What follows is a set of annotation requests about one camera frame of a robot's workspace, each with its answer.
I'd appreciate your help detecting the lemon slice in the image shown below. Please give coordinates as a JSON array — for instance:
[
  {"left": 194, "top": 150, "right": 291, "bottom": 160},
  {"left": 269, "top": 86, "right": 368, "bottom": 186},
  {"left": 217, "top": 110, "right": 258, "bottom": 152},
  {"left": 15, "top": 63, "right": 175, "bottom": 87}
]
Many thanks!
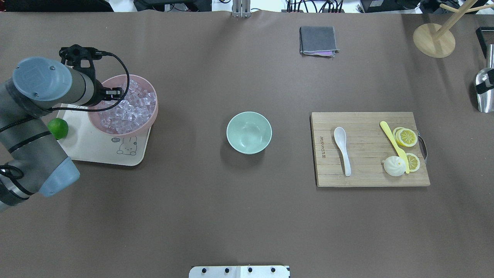
[
  {"left": 406, "top": 153, "right": 421, "bottom": 173},
  {"left": 393, "top": 127, "right": 418, "bottom": 147}
]

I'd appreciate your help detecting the green lime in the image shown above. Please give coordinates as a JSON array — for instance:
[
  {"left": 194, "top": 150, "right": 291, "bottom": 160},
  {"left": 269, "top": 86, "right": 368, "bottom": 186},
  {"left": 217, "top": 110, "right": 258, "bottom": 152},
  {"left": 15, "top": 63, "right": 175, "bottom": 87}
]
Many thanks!
[{"left": 47, "top": 117, "right": 69, "bottom": 140}]

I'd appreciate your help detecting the mint green bowl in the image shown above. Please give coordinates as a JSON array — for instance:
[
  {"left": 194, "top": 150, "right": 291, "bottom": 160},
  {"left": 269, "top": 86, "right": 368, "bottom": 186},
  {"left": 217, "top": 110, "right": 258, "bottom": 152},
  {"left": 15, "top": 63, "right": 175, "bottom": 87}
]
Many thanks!
[{"left": 226, "top": 111, "right": 273, "bottom": 155}]

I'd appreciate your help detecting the bamboo cutting board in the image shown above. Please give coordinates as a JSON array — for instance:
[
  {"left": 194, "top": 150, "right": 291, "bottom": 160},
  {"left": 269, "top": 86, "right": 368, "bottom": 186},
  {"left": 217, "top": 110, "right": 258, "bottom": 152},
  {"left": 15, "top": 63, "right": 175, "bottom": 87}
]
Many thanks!
[{"left": 310, "top": 112, "right": 430, "bottom": 188}]

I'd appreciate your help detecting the cream rabbit tray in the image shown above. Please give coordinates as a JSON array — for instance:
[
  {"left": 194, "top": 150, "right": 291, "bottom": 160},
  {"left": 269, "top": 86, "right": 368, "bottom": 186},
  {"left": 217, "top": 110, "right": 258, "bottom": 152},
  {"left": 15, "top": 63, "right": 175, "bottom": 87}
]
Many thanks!
[{"left": 57, "top": 110, "right": 156, "bottom": 166}]

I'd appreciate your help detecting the pink bowl of ice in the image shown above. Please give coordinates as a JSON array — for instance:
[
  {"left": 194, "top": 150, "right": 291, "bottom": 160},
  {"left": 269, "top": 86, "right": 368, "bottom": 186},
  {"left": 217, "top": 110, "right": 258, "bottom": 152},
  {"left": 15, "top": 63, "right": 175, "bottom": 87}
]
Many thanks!
[{"left": 88, "top": 75, "right": 159, "bottom": 137}]

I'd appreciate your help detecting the white ceramic spoon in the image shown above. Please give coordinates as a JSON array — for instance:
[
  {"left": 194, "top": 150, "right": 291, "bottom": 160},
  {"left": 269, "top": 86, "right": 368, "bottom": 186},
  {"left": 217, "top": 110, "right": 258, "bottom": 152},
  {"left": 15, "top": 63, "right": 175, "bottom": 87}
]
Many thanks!
[{"left": 333, "top": 127, "right": 352, "bottom": 176}]

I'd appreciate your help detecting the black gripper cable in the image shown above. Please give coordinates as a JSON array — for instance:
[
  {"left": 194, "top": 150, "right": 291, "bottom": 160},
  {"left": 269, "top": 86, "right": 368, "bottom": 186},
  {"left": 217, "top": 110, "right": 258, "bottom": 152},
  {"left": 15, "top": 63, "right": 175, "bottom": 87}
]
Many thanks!
[{"left": 50, "top": 51, "right": 130, "bottom": 113}]

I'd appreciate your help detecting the grey folded cloth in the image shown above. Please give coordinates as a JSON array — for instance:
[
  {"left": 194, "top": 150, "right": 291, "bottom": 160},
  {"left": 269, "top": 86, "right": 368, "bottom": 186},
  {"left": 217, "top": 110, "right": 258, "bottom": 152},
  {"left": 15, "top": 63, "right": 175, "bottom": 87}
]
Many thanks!
[{"left": 299, "top": 26, "right": 340, "bottom": 58}]

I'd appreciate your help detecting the metal ice scoop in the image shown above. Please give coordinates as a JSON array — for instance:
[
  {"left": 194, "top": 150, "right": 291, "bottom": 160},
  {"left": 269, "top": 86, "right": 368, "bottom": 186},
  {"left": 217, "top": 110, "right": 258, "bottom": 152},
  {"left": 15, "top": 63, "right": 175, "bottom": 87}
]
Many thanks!
[{"left": 475, "top": 44, "right": 494, "bottom": 113}]

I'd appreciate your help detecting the white steamed bun toy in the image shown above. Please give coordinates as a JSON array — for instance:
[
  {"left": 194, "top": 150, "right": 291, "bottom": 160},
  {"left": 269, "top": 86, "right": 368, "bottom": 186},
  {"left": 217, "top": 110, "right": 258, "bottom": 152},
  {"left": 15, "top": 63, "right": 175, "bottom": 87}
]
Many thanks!
[{"left": 382, "top": 156, "right": 406, "bottom": 176}]

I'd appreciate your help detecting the lemon slice upper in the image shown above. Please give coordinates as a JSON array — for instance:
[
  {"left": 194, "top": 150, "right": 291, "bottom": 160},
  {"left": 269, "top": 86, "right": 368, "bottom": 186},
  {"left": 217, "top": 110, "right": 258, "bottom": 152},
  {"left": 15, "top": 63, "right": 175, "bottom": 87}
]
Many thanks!
[{"left": 393, "top": 127, "right": 418, "bottom": 147}]

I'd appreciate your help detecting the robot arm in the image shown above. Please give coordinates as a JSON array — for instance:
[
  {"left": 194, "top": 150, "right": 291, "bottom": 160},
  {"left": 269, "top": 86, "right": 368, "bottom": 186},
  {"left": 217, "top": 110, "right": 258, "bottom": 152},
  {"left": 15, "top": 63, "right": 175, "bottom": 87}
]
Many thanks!
[{"left": 0, "top": 51, "right": 129, "bottom": 212}]

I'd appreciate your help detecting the wooden mug tree stand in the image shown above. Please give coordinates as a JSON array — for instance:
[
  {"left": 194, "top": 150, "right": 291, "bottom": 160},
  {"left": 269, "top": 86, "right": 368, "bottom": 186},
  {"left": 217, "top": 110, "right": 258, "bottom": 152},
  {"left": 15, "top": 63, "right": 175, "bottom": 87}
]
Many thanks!
[{"left": 413, "top": 0, "right": 494, "bottom": 58}]

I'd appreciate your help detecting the yellow plastic knife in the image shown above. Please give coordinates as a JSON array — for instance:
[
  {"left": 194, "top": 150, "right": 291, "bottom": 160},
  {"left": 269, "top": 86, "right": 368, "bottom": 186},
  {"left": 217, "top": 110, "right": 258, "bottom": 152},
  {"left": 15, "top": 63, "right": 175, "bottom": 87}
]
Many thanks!
[{"left": 379, "top": 121, "right": 410, "bottom": 174}]

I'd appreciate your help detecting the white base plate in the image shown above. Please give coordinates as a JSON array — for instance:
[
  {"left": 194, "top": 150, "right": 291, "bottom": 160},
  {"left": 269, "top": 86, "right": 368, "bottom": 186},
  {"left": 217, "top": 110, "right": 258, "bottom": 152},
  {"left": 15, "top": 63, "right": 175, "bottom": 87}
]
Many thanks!
[{"left": 188, "top": 265, "right": 291, "bottom": 278}]

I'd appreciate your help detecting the lemon slice lower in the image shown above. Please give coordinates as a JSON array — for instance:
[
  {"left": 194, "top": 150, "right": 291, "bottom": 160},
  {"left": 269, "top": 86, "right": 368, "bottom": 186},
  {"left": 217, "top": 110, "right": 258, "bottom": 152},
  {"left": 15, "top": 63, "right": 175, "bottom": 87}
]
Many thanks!
[{"left": 406, "top": 153, "right": 421, "bottom": 173}]

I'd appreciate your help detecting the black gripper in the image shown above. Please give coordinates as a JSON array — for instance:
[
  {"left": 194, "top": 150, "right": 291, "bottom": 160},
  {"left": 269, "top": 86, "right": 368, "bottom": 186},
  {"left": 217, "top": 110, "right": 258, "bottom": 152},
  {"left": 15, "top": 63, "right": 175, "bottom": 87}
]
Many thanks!
[{"left": 98, "top": 87, "right": 123, "bottom": 102}]

